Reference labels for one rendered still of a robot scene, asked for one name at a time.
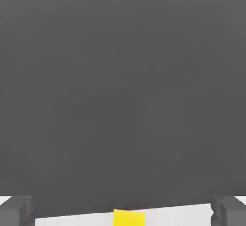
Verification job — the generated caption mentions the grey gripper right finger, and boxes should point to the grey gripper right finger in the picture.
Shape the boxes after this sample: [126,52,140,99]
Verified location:
[210,195,246,226]

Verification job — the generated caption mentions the large yellow box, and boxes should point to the large yellow box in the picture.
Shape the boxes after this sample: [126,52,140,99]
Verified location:
[112,208,146,226]

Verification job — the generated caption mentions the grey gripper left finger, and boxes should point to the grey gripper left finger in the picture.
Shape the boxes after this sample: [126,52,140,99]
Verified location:
[0,195,36,226]

